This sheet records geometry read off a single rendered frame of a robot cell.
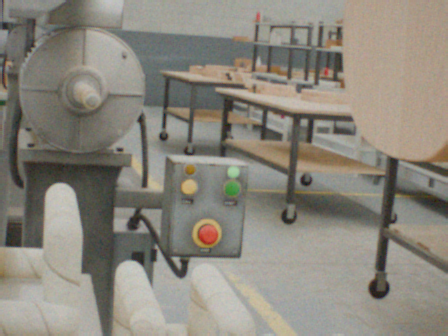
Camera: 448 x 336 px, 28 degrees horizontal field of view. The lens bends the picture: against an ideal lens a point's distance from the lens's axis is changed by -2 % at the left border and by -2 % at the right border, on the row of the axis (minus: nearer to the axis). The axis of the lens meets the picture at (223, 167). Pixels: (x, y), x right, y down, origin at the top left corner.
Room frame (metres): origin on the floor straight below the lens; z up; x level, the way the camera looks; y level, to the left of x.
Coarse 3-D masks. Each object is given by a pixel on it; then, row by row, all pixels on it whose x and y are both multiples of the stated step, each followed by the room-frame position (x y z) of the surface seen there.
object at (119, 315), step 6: (114, 288) 0.93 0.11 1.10; (114, 294) 0.93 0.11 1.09; (114, 300) 0.93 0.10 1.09; (120, 300) 0.92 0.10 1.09; (114, 306) 0.93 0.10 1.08; (120, 306) 0.92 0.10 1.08; (114, 312) 0.93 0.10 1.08; (120, 312) 0.92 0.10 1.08; (114, 318) 0.93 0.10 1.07; (120, 318) 0.92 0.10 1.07; (126, 318) 0.92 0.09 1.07; (114, 324) 0.93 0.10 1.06; (120, 324) 0.92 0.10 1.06; (126, 324) 0.92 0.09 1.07; (114, 330) 0.93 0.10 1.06; (120, 330) 0.92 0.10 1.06; (126, 330) 0.92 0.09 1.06
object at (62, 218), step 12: (48, 192) 0.90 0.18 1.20; (60, 192) 0.87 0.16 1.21; (72, 192) 0.90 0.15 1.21; (48, 204) 0.84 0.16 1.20; (60, 204) 0.81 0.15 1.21; (72, 204) 0.83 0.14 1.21; (48, 216) 0.79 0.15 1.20; (60, 216) 0.76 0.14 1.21; (72, 216) 0.77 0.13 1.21; (48, 228) 0.75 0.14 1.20; (60, 228) 0.74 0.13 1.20; (72, 228) 0.75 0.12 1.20
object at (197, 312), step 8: (192, 288) 0.94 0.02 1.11; (192, 296) 0.94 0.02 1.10; (192, 304) 0.94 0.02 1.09; (200, 304) 0.94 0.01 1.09; (192, 312) 0.94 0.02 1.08; (200, 312) 0.94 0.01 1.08; (192, 320) 0.94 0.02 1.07; (200, 320) 0.94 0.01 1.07; (208, 320) 0.94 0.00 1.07; (192, 328) 0.94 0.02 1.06; (200, 328) 0.94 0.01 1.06; (208, 328) 0.94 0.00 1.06
